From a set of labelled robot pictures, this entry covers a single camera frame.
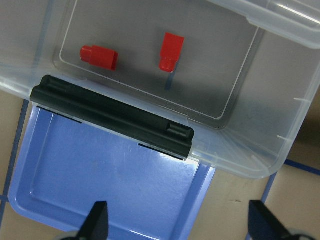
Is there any clear plastic storage box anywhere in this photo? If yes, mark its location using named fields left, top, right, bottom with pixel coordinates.
left=0, top=0, right=320, bottom=179

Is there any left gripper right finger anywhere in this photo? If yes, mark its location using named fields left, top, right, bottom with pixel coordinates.
left=249, top=200, right=298, bottom=240

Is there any black box latch handle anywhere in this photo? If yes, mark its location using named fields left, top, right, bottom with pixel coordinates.
left=30, top=75, right=195, bottom=159

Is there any red block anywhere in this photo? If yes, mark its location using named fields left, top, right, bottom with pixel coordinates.
left=79, top=45, right=119, bottom=71
left=159, top=32, right=185, bottom=73

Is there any clear plastic box lid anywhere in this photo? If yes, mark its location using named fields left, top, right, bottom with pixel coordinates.
left=210, top=0, right=320, bottom=50

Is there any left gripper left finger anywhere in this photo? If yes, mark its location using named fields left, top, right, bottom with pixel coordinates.
left=77, top=201, right=109, bottom=240

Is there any blue plastic tray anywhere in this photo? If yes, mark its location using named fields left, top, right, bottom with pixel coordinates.
left=8, top=107, right=215, bottom=240

